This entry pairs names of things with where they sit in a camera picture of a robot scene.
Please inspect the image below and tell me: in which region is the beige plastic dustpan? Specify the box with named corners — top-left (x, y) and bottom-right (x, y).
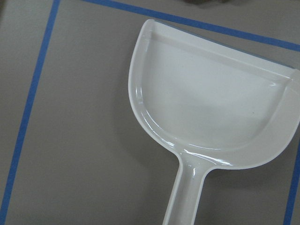
top-left (128, 19), bottom-right (300, 225)

